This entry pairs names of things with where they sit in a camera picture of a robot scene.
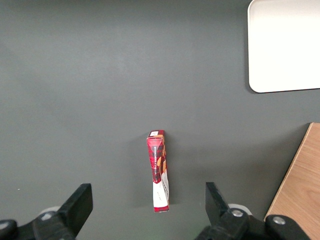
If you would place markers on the red cookie box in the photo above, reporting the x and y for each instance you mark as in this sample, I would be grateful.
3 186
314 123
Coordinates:
159 172

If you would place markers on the white rectangular tray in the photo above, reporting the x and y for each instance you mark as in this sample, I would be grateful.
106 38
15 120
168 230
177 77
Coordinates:
285 45

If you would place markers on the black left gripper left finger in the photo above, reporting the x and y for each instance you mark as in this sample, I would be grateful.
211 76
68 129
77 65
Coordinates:
72 207

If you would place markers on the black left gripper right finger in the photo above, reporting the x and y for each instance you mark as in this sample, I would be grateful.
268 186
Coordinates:
220 215

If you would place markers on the light wooden box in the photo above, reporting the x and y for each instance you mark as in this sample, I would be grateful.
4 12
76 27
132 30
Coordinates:
300 190

